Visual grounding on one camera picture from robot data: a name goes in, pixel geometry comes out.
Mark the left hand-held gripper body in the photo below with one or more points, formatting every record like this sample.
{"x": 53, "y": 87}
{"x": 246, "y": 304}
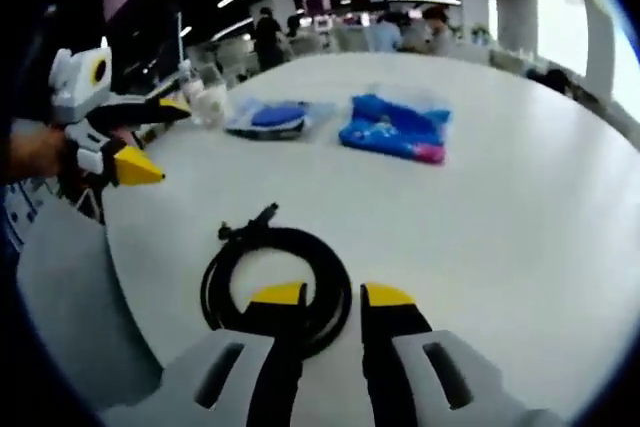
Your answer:
{"x": 80, "y": 84}

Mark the white printed paper cup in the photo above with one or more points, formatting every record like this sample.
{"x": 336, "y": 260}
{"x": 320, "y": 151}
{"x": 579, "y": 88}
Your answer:
{"x": 210, "y": 106}

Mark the white table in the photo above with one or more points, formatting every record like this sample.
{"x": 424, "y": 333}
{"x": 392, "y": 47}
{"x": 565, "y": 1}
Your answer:
{"x": 500, "y": 222}

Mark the blue pad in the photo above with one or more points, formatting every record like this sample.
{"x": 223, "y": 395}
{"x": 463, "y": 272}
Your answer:
{"x": 277, "y": 119}

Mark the person's left hand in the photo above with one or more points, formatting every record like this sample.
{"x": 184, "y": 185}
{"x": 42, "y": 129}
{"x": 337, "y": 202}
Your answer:
{"x": 32, "y": 152}

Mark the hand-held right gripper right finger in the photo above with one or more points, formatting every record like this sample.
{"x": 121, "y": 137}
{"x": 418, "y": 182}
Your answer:
{"x": 390, "y": 377}

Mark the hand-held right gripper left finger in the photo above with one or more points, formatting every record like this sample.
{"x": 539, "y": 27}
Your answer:
{"x": 275, "y": 377}

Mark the clear plastic water bottle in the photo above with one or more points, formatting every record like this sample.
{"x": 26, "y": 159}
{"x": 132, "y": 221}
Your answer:
{"x": 189, "y": 82}

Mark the blue tissue pack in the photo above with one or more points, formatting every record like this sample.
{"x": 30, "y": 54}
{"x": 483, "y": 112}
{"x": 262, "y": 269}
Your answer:
{"x": 390, "y": 129}

